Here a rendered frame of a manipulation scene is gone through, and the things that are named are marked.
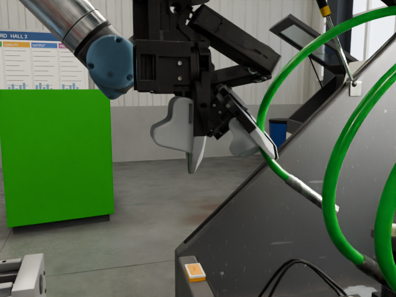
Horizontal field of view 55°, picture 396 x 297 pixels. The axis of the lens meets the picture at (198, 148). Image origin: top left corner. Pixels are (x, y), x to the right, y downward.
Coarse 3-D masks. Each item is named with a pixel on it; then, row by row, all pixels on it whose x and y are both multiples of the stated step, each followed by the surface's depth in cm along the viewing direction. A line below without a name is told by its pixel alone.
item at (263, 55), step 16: (192, 16) 43; (208, 16) 41; (208, 32) 41; (224, 32) 42; (240, 32) 42; (224, 48) 44; (240, 48) 42; (256, 48) 43; (240, 64) 46; (256, 64) 43; (272, 64) 44
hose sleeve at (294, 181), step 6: (288, 180) 62; (294, 180) 62; (300, 180) 62; (294, 186) 62; (300, 186) 62; (306, 186) 62; (300, 192) 62; (306, 192) 62; (312, 192) 62; (306, 198) 62; (312, 198) 62; (318, 198) 61; (318, 204) 62
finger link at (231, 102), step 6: (228, 96) 61; (228, 102) 61; (234, 102) 60; (228, 108) 60; (234, 108) 60; (240, 108) 61; (234, 114) 60; (240, 114) 60; (240, 120) 60; (246, 120) 60; (246, 126) 60; (252, 126) 59
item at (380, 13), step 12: (372, 12) 56; (384, 12) 56; (348, 24) 57; (360, 24) 57; (324, 36) 58; (312, 48) 58; (300, 60) 59; (288, 72) 60; (276, 84) 60; (264, 96) 61; (264, 108) 61; (264, 120) 62; (264, 132) 62; (264, 156) 62; (276, 168) 62
